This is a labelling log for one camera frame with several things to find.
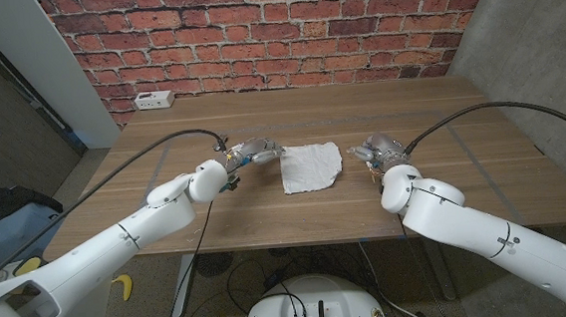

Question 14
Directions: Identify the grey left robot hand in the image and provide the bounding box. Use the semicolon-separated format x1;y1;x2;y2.
221;136;288;177

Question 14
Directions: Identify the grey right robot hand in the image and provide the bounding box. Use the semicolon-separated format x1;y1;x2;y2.
345;130;411;174

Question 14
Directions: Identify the white tissue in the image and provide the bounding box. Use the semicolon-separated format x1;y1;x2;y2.
278;141;345;196

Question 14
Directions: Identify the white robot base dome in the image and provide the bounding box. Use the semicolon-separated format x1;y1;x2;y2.
240;269;388;317

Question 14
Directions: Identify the white power strip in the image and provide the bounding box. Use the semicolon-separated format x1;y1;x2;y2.
133;89;176;112

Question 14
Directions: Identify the black round fan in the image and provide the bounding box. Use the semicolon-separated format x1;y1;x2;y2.
192;251;236;279

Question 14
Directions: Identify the red brick print backdrop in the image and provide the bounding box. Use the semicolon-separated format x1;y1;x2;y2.
36;0;505;134

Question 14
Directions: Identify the grey table leg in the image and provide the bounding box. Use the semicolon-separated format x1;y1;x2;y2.
424;248;458;303

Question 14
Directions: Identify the white table leg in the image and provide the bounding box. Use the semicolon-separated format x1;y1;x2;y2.
167;253;200;317

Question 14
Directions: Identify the black item with yellow pads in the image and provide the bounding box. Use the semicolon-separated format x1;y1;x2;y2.
12;255;43;277

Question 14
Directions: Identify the black cloth bag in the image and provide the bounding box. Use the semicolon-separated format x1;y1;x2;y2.
0;182;66;237

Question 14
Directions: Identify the blue grey storage bin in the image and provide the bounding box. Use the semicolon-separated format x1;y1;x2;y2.
0;200;70;269

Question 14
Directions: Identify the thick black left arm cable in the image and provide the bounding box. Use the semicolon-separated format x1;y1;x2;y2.
0;127;237;292

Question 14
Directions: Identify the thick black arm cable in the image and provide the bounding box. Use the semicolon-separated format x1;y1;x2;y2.
0;127;237;292
401;96;566;159

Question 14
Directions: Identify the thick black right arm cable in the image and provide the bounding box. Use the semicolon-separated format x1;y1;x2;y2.
401;96;566;159

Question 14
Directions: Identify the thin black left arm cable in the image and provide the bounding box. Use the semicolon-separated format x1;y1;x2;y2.
154;198;223;317

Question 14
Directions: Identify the white floor cable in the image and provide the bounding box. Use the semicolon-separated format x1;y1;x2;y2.
357;238;418;317

